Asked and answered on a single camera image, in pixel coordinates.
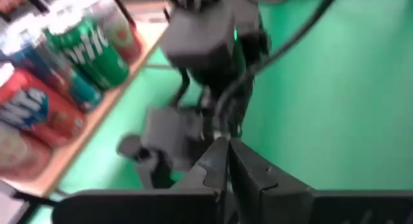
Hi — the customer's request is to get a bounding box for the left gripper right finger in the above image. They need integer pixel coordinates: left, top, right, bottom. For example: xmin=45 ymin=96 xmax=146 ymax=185
xmin=228 ymin=138 xmax=413 ymax=224

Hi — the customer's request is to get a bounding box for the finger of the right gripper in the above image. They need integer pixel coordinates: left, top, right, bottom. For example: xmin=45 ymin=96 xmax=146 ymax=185
xmin=136 ymin=152 xmax=182 ymax=190

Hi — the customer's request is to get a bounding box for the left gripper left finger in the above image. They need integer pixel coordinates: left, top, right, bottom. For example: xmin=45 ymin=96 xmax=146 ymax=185
xmin=52 ymin=136 xmax=230 ymax=224

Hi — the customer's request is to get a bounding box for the white red can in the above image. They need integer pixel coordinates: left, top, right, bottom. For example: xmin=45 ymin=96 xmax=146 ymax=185
xmin=96 ymin=0 xmax=145 ymax=66

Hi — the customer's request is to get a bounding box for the green Sprite can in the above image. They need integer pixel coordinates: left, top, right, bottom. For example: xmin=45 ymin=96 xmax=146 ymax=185
xmin=43 ymin=19 xmax=130 ymax=92

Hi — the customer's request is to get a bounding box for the silver green slim can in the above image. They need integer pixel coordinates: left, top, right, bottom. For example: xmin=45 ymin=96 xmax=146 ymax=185
xmin=0 ymin=20 xmax=105 ymax=114

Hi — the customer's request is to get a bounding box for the red-orange Fanta can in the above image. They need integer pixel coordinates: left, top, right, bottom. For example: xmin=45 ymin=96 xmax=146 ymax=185
xmin=0 ymin=68 xmax=87 ymax=148

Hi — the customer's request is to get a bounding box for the wooden shelf platform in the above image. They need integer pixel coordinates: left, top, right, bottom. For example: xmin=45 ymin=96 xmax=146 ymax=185
xmin=0 ymin=0 xmax=172 ymax=205

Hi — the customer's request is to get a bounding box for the green table mat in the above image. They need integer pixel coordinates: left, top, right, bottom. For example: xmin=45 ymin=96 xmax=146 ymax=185
xmin=28 ymin=0 xmax=413 ymax=224

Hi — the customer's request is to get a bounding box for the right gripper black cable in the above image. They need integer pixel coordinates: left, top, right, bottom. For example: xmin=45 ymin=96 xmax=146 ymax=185
xmin=212 ymin=0 xmax=339 ymax=134

